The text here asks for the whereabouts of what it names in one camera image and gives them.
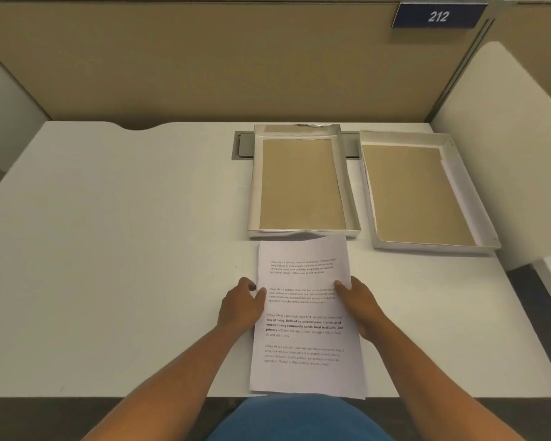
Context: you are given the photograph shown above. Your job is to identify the person's left hand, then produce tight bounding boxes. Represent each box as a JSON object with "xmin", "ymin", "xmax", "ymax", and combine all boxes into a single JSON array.
[{"xmin": 217, "ymin": 277, "xmax": 268, "ymax": 339}]

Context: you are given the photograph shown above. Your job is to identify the person's left forearm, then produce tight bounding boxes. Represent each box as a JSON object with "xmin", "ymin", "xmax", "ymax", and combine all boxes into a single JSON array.
[{"xmin": 80, "ymin": 324, "xmax": 251, "ymax": 441}]

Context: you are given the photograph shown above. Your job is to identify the grey desk cable slot cover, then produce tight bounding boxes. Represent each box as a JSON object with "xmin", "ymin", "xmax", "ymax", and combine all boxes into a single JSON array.
[{"xmin": 231, "ymin": 130, "xmax": 363, "ymax": 161}]

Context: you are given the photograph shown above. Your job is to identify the blue number sign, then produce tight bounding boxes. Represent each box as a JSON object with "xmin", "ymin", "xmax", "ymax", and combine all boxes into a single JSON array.
[{"xmin": 392, "ymin": 2, "xmax": 489, "ymax": 29}]

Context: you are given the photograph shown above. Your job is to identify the person's blue clothing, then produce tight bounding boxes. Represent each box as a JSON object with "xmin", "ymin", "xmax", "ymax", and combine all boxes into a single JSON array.
[{"xmin": 207, "ymin": 394, "xmax": 395, "ymax": 441}]

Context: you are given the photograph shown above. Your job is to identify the white tray with brown bottom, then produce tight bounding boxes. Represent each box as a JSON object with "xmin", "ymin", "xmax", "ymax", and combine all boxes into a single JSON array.
[
  {"xmin": 247, "ymin": 123, "xmax": 362, "ymax": 241},
  {"xmin": 359, "ymin": 130, "xmax": 502, "ymax": 256}
]

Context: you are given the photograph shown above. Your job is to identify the white rounded side divider panel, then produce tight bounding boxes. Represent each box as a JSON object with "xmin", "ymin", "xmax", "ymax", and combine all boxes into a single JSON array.
[{"xmin": 429, "ymin": 41, "xmax": 551, "ymax": 272}]

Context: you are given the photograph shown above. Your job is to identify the person's right forearm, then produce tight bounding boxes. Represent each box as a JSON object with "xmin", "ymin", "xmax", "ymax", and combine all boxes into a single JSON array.
[{"xmin": 359, "ymin": 318, "xmax": 527, "ymax": 441}]

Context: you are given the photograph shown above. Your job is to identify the beige desk partition panel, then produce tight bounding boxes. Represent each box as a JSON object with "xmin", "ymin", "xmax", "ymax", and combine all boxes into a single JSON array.
[{"xmin": 0, "ymin": 0, "xmax": 551, "ymax": 125}]

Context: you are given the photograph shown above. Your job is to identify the stack of printed paper sheets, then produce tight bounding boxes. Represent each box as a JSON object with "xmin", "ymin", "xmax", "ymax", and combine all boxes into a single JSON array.
[{"xmin": 249, "ymin": 233, "xmax": 368, "ymax": 400}]

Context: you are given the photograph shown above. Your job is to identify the person's right hand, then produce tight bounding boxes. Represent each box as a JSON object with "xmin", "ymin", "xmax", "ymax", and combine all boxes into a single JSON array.
[{"xmin": 333, "ymin": 276, "xmax": 391, "ymax": 339}]

